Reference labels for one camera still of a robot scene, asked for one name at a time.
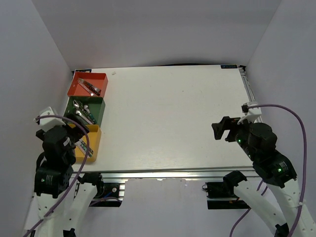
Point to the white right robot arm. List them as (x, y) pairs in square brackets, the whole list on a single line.
[(258, 142)]

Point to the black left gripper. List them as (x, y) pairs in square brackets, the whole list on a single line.
[(77, 131)]

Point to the pink handled fork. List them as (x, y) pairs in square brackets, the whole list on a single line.
[(89, 85)]

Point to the orange plastic bin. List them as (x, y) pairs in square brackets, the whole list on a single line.
[(98, 80)]

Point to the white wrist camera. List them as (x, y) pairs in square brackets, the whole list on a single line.
[(48, 123), (250, 113)]

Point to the teal handled spoon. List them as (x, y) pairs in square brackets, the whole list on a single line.
[(86, 107)]

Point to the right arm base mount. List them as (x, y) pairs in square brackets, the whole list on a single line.
[(219, 199)]

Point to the green plastic bin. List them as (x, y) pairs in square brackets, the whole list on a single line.
[(96, 106)]

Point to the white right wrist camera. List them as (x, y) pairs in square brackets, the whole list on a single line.
[(250, 113)]

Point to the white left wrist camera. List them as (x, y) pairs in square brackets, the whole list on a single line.
[(48, 123)]

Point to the blue table label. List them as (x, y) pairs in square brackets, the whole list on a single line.
[(228, 66)]

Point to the yellow plastic bin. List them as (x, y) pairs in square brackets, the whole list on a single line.
[(94, 141)]

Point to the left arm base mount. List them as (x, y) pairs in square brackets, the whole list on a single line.
[(107, 194)]

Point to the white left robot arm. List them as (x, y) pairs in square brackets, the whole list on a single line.
[(62, 197)]

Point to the black handled table knife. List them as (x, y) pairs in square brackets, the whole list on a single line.
[(84, 148)]

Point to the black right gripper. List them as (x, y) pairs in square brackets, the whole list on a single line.
[(227, 123)]

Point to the teal handled fork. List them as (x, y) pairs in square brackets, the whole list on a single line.
[(92, 89)]

